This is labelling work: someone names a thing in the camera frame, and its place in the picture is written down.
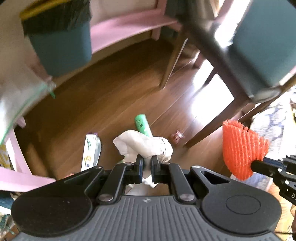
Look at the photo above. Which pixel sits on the pink desk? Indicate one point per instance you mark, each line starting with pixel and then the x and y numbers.
pixel 24 80

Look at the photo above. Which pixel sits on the dark teal trash bin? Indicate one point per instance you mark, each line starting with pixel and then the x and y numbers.
pixel 59 32

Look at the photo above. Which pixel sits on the white purple snack wrapper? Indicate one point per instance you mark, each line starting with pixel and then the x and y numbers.
pixel 91 152

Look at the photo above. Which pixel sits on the brown wooden chair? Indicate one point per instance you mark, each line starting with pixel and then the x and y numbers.
pixel 251 56

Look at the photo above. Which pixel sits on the white tissue paper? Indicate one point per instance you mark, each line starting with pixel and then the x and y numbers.
pixel 132 143

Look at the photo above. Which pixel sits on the small red candy wrapper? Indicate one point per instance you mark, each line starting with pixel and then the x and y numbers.
pixel 177 136

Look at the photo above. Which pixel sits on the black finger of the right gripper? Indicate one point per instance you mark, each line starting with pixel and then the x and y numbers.
pixel 268 167

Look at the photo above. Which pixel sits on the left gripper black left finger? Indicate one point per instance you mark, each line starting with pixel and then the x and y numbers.
pixel 121 175

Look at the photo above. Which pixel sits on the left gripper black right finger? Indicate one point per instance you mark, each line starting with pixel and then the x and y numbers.
pixel 172 175

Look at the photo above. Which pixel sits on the orange foam fruit net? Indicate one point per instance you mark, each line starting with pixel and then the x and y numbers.
pixel 242 146

